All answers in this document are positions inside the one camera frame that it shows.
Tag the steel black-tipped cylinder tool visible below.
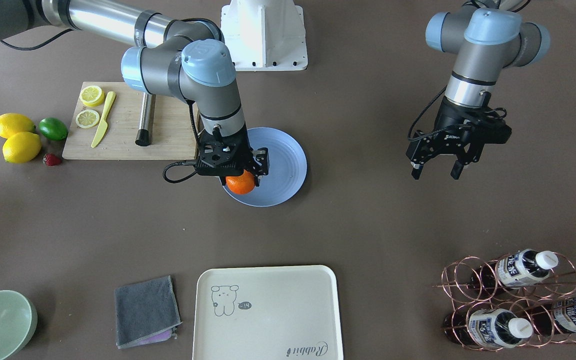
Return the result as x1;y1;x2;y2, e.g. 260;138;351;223
135;92;155;147

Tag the wooden cutting board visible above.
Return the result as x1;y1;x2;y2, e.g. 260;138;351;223
62;81;197;161

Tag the copper wire bottle rack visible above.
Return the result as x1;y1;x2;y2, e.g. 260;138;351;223
439;251;576;352

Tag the light blue round plate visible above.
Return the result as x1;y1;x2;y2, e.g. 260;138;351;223
223;127;307;207

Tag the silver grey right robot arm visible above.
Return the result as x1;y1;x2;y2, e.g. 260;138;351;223
0;0;269;187

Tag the yellow plastic knife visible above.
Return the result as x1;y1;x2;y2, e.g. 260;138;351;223
90;91;117;148

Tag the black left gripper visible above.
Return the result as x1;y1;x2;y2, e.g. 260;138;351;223
406;96;512;180

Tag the mint green bowl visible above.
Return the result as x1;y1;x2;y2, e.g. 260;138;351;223
0;289;38;360

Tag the red strawberry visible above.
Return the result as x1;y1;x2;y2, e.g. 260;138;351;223
42;153;62;167

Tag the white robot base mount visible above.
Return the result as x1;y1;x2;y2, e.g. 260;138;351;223
220;0;309;72

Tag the green lime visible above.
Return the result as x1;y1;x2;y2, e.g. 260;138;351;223
38;117;69;141

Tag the lower whole lemon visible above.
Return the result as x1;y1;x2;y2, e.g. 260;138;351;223
2;131;42;164

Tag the orange fruit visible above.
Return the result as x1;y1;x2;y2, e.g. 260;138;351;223
225;170;256;195

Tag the grey folded cloth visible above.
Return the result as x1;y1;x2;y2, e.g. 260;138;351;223
114;275;182;349

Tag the upper lemon half slice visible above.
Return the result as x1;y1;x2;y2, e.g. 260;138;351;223
78;85;106;107

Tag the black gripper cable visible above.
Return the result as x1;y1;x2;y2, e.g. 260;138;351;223
162;97;204;184
407;86;449;142

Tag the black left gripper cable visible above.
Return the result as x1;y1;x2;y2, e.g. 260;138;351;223
407;86;449;142

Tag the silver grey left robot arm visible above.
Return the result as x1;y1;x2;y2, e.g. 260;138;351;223
221;0;551;180

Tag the whole lemon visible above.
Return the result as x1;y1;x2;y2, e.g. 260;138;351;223
2;131;42;164
0;112;35;139

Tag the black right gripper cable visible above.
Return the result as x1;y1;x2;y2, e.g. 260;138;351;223
162;97;204;184

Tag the bottle in rack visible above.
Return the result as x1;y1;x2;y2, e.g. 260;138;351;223
467;248;560;296
527;296;576;337
442;309;534;350

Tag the top bottle in rack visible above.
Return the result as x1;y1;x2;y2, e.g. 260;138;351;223
467;248;560;296

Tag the cream bear-print tray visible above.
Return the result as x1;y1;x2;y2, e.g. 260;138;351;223
192;264;345;360

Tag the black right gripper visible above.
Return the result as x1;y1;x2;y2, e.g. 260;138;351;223
195;125;270;187

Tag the lower lemon slice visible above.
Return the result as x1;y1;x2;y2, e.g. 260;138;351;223
75;109;101;129

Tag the lower bottle in rack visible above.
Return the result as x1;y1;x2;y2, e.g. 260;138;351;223
527;296;576;337
442;309;534;350

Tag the upper whole lemon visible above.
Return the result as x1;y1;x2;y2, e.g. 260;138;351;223
0;112;35;139

